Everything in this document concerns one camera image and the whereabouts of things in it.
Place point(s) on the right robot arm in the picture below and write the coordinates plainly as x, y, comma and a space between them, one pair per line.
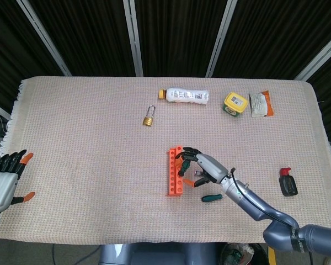
278, 234

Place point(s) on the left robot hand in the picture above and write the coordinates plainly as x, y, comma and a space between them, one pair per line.
0, 190

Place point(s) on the green tub yellow lid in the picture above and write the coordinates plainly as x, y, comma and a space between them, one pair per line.
234, 100

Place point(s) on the yellow upright bar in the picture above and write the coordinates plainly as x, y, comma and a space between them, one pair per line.
272, 255

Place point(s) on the white bottle yellow cap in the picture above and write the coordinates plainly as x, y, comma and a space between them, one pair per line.
187, 96

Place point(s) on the black bottle red cap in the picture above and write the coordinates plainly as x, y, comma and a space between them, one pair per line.
288, 185

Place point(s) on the orange perforated block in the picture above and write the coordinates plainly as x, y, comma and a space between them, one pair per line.
173, 193

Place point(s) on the beige woven tablecloth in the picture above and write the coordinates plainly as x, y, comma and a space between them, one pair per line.
71, 165

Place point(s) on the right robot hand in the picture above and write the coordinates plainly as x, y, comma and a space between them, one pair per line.
212, 168

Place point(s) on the black pleated curtain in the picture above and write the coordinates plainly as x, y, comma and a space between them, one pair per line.
176, 36

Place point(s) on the grey robot torso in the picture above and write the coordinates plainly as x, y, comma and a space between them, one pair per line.
154, 255

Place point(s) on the bin with rubbish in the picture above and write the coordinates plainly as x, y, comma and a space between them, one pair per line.
237, 256

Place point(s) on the white orange snack packet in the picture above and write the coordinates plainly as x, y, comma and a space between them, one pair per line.
258, 106

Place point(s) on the brass padlock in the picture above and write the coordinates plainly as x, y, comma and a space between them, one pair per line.
147, 121

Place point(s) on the grey metal post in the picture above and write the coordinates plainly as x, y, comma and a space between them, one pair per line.
134, 38
0, 109
45, 38
220, 38
320, 61

